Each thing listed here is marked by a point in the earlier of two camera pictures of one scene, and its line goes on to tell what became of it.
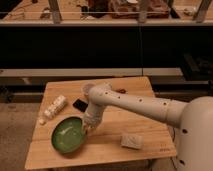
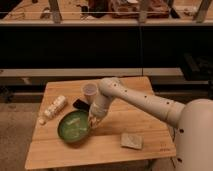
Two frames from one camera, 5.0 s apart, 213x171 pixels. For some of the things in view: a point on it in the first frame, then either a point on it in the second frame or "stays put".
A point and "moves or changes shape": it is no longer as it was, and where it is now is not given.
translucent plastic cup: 86,88 stays put
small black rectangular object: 80,104 stays put
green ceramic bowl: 69,134 moves or changes shape
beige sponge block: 132,141 stays put
